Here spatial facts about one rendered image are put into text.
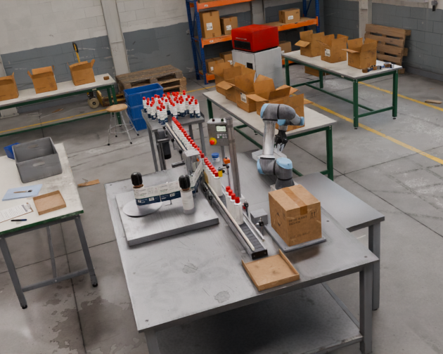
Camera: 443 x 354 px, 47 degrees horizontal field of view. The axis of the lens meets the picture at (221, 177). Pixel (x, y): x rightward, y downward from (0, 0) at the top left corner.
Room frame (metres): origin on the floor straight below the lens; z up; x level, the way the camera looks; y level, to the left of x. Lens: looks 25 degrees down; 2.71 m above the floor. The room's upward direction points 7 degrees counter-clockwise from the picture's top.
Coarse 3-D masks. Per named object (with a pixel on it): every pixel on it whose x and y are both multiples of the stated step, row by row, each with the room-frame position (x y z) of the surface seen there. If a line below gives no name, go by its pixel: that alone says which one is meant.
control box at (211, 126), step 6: (210, 120) 3.73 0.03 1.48; (216, 120) 3.71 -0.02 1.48; (210, 126) 3.68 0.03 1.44; (210, 132) 3.68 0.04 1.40; (216, 132) 3.66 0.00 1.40; (222, 132) 3.65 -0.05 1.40; (228, 132) 3.63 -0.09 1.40; (210, 138) 3.68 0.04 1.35; (216, 138) 3.67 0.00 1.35; (222, 138) 3.65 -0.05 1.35; (228, 138) 3.63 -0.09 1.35; (210, 144) 3.68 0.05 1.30; (216, 144) 3.67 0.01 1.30; (222, 144) 3.65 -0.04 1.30; (228, 144) 3.63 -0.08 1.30
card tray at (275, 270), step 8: (272, 256) 2.76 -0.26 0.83; (280, 256) 2.75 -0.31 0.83; (248, 264) 2.71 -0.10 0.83; (256, 264) 2.70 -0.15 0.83; (264, 264) 2.69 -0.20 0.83; (272, 264) 2.68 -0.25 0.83; (280, 264) 2.67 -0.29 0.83; (288, 264) 2.64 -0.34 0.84; (248, 272) 2.60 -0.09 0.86; (256, 272) 2.62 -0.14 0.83; (264, 272) 2.61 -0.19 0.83; (272, 272) 2.60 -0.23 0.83; (280, 272) 2.59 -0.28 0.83; (288, 272) 2.58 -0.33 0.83; (296, 272) 2.53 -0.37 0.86; (256, 280) 2.54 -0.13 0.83; (264, 280) 2.53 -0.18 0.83; (272, 280) 2.52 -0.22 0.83; (280, 280) 2.47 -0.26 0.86; (288, 280) 2.48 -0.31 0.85; (264, 288) 2.44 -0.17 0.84
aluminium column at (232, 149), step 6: (228, 120) 3.63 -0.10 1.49; (234, 138) 3.64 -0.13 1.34; (234, 144) 3.64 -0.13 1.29; (234, 150) 3.64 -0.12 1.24; (234, 156) 3.65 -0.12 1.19; (234, 162) 3.64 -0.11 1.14; (234, 168) 3.63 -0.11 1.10; (234, 174) 3.63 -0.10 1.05; (234, 180) 3.63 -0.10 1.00; (234, 186) 3.64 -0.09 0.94; (234, 192) 3.66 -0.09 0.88; (240, 192) 3.64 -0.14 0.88
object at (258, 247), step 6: (222, 192) 3.68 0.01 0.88; (216, 198) 3.59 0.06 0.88; (222, 198) 3.58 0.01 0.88; (228, 216) 3.28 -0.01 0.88; (240, 228) 3.09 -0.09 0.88; (246, 228) 3.08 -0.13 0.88; (240, 234) 3.01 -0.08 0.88; (246, 234) 3.00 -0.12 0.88; (252, 234) 2.99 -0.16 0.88; (252, 240) 2.91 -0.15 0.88; (258, 240) 2.90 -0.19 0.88; (258, 246) 2.84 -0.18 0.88; (252, 252) 2.79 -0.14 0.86
